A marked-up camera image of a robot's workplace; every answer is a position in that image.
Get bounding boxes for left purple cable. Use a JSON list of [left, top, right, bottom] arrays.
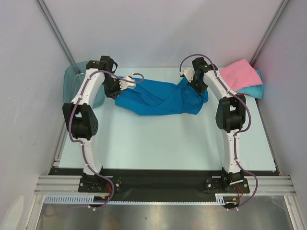
[[68, 69, 144, 213]]

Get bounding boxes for left aluminium corner post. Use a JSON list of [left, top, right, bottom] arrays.
[[35, 0, 75, 65]]

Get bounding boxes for aluminium corner post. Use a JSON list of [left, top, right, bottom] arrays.
[[249, 0, 291, 67], [35, 0, 75, 65]]

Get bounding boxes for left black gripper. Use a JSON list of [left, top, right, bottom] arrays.
[[102, 77, 126, 100]]

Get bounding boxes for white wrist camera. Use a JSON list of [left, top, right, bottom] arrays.
[[180, 68, 194, 82], [119, 74, 136, 91]]

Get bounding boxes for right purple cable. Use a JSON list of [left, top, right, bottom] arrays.
[[178, 54, 259, 211]]

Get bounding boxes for white slotted cable duct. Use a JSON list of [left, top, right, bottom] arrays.
[[44, 195, 235, 206]]

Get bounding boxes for light blue folded t shirt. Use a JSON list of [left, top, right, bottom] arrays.
[[237, 84, 264, 99]]

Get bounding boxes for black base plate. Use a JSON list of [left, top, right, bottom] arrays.
[[49, 168, 278, 202]]

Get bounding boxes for teal transparent plastic bin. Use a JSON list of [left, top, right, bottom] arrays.
[[63, 61, 106, 108]]

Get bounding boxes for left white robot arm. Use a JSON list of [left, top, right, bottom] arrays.
[[62, 56, 123, 193]]

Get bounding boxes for right aluminium corner post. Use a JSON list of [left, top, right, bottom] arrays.
[[249, 0, 291, 67]]

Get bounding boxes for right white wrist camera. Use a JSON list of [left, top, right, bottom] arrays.
[[180, 68, 194, 82]]

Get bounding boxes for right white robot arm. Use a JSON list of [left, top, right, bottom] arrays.
[[181, 55, 246, 193]]

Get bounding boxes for pink folded t shirt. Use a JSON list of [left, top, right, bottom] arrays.
[[220, 59, 263, 91]]

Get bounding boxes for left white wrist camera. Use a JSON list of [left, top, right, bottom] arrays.
[[119, 74, 136, 91]]

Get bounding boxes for purple cable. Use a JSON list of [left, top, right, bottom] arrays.
[[68, 69, 144, 213], [178, 54, 259, 211]]

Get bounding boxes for aluminium front rail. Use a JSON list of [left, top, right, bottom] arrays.
[[35, 175, 296, 196]]

